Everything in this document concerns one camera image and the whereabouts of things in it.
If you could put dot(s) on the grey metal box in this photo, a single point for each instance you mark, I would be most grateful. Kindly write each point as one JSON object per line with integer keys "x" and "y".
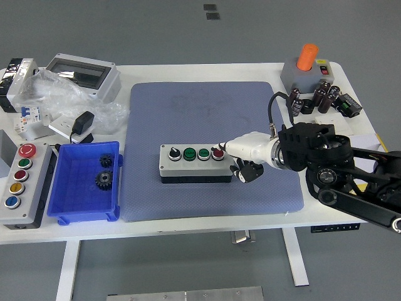
{"x": 6, "y": 153}

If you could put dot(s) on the white blue circuit breaker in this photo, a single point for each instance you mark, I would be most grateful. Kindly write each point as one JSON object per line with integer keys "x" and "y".
{"x": 28, "y": 119}

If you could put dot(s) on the orange cylinder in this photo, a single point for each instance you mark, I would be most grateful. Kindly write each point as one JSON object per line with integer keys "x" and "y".
{"x": 307, "y": 58}

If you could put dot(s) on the white table leg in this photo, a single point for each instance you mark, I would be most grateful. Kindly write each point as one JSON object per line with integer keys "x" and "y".
{"x": 296, "y": 260}
{"x": 67, "y": 269}

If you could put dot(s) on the white wall socket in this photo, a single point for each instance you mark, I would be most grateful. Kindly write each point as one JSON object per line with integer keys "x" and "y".
{"x": 61, "y": 125}

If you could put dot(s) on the yellow white carton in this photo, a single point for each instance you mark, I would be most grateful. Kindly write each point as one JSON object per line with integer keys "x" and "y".
{"x": 363, "y": 142}

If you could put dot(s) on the grey five-button control box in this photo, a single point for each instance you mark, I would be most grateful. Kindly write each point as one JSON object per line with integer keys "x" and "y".
{"x": 31, "y": 200}

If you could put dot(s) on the black table control panel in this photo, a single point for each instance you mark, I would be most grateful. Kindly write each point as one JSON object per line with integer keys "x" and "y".
{"x": 335, "y": 228}

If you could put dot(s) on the black white carton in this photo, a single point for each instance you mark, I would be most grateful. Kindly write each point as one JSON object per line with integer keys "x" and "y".
{"x": 18, "y": 78}

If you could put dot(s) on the blue-grey textured mat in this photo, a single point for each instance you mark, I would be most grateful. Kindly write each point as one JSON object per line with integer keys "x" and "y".
{"x": 175, "y": 119}

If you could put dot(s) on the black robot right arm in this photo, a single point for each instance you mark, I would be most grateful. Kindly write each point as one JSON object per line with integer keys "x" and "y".
{"x": 300, "y": 147}

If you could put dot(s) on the short black capacitor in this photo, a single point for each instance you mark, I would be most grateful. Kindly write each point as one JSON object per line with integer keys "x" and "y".
{"x": 308, "y": 106}

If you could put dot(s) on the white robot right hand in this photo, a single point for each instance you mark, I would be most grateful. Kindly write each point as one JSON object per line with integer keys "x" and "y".
{"x": 250, "y": 147}

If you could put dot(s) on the black module with green terminal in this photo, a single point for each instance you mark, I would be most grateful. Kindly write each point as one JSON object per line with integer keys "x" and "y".
{"x": 347, "y": 105}

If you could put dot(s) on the black power adapter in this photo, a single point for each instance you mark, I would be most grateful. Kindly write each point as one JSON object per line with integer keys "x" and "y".
{"x": 83, "y": 122}

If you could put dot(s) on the grey switch box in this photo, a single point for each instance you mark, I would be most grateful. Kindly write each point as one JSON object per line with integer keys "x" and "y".
{"x": 297, "y": 80}

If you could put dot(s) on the white wall switch plate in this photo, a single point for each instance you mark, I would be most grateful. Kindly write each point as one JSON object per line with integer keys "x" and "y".
{"x": 341, "y": 123}

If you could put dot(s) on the grey enclosure with clear lid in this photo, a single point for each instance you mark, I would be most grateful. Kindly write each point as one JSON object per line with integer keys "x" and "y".
{"x": 108, "y": 84}

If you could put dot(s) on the large black gear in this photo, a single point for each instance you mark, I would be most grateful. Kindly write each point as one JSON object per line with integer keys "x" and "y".
{"x": 104, "y": 180}

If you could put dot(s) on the white metal bracket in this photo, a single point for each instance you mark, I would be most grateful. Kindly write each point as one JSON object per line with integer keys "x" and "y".
{"x": 37, "y": 133}

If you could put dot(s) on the grey four-button control box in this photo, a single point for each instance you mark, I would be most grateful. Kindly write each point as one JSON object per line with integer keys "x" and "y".
{"x": 194, "y": 167}

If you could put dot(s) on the clear plastic bag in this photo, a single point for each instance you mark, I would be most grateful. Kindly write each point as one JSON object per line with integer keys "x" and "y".
{"x": 56, "y": 97}

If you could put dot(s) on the small black gear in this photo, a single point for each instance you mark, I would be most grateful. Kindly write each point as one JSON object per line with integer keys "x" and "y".
{"x": 106, "y": 160}

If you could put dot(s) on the dark brown cylindrical capacitor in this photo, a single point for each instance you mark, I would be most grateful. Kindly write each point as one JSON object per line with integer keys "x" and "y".
{"x": 319, "y": 97}
{"x": 334, "y": 91}
{"x": 295, "y": 94}
{"x": 325, "y": 103}
{"x": 325, "y": 86}
{"x": 297, "y": 108}

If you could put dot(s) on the blue plastic bin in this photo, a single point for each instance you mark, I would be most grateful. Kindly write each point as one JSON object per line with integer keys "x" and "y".
{"x": 81, "y": 200}

